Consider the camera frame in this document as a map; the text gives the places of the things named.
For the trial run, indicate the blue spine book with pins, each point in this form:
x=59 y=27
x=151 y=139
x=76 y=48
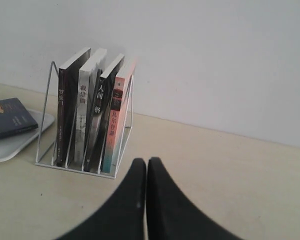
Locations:
x=15 y=118

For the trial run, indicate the black spine book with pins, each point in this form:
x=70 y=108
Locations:
x=101 y=99

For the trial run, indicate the dark brown spine book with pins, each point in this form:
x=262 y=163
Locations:
x=68 y=77

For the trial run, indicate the red orange spine book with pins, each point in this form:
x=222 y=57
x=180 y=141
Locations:
x=117 y=116

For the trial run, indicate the white rectangular plastic tray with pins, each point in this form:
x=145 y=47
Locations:
x=11 y=146

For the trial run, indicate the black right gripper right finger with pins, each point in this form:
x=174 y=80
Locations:
x=170 y=215

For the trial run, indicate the white wire book rack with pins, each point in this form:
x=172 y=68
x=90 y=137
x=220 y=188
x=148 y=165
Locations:
x=48 y=157

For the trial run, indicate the white grey spine book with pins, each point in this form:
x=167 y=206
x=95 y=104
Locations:
x=86 y=84

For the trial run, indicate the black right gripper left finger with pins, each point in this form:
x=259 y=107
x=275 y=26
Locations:
x=121 y=217

